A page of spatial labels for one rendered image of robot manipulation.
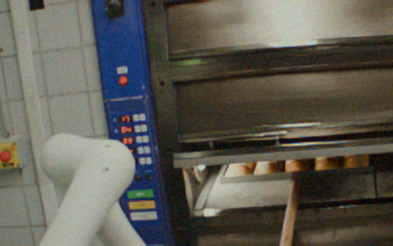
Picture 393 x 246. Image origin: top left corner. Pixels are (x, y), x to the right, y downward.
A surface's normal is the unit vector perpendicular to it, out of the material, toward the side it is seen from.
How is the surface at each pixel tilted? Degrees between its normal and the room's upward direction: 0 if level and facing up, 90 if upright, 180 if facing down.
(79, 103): 90
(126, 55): 90
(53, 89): 90
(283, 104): 71
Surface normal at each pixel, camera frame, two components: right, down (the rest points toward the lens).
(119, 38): -0.10, 0.31
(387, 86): -0.13, -0.04
